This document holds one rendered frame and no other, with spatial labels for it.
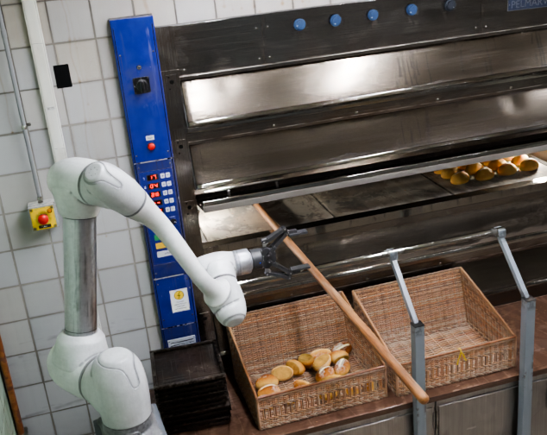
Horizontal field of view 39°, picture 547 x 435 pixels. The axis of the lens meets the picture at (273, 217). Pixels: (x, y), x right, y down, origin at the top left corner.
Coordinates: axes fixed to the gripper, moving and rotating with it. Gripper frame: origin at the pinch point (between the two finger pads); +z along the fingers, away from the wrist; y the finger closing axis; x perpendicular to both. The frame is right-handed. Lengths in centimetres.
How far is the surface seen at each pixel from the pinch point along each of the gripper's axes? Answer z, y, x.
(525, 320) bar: 87, 48, 6
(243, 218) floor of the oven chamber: -4, 16, -79
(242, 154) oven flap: -6, -21, -56
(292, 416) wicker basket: -9, 73, -6
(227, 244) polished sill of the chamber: -17, 17, -55
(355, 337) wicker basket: 31, 64, -37
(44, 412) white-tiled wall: -105, 77, -57
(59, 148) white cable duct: -77, -37, -55
